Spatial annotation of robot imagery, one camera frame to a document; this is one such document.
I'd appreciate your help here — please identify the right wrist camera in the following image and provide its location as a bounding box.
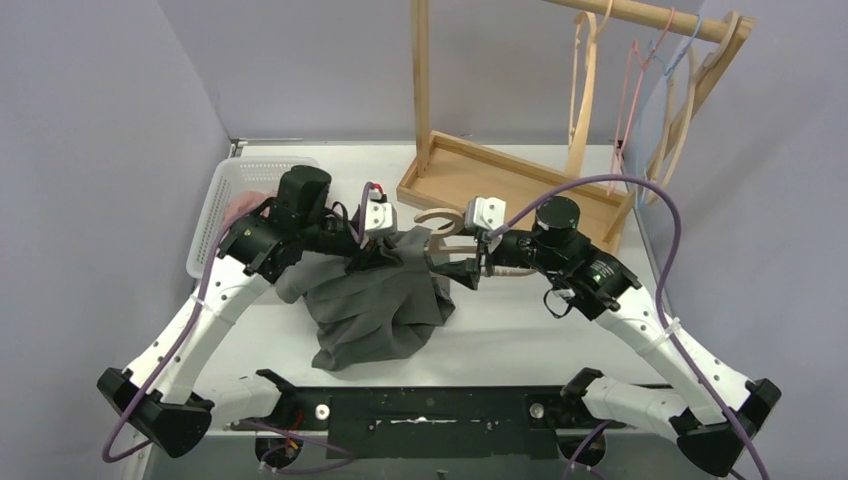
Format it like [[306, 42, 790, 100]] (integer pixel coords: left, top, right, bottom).
[[464, 196, 506, 231]]

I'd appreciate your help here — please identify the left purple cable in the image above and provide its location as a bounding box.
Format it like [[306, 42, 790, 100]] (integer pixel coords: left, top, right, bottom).
[[100, 180, 386, 477]]

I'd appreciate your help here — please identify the wooden hanger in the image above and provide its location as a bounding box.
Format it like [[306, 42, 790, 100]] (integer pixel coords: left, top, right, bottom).
[[642, 10, 750, 188], [414, 207, 536, 277], [564, 0, 614, 178]]

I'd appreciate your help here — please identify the blue wire hanger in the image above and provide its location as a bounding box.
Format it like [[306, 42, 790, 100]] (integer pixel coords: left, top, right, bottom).
[[634, 14, 703, 188]]

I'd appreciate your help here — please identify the wooden hanger at rack end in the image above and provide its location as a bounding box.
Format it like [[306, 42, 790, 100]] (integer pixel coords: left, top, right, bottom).
[[642, 10, 750, 188]]

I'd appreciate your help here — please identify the white plastic basket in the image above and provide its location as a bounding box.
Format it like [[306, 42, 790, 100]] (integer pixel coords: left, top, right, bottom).
[[186, 156, 319, 279]]

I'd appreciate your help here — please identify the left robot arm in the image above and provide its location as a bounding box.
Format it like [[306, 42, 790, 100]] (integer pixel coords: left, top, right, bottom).
[[97, 165, 399, 458]]

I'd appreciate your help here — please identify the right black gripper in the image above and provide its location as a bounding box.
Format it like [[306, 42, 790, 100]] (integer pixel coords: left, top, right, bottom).
[[432, 213, 565, 288]]

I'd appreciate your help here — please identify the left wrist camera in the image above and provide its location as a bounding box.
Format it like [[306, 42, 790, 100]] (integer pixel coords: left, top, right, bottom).
[[359, 182, 397, 240]]

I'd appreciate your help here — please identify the purple cable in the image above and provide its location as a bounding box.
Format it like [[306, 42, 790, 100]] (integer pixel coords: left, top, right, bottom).
[[483, 173, 771, 480], [100, 180, 386, 477]]

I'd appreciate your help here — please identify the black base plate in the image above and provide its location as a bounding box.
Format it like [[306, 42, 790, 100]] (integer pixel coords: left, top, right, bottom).
[[238, 376, 600, 460]]

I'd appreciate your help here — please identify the wooden hanger rack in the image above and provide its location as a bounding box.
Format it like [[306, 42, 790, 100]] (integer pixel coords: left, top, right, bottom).
[[396, 0, 757, 256]]

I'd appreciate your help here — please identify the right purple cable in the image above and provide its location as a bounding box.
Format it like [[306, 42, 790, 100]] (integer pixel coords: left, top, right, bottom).
[[483, 173, 771, 480]]

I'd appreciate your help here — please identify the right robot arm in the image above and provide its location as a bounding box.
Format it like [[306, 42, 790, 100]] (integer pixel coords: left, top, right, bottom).
[[434, 196, 781, 477]]

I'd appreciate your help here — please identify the grey pleated skirt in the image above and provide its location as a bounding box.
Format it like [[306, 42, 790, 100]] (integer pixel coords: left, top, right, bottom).
[[275, 226, 456, 372]]

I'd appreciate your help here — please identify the pink wire hanger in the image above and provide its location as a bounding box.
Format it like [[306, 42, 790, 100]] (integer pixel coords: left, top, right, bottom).
[[610, 8, 676, 174]]

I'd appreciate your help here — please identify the pink garment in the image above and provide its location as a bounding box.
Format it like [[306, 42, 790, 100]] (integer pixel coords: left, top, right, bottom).
[[223, 190, 277, 226]]

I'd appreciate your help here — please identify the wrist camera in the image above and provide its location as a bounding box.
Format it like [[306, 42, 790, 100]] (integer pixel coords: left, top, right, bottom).
[[464, 196, 506, 231], [359, 182, 397, 240]]

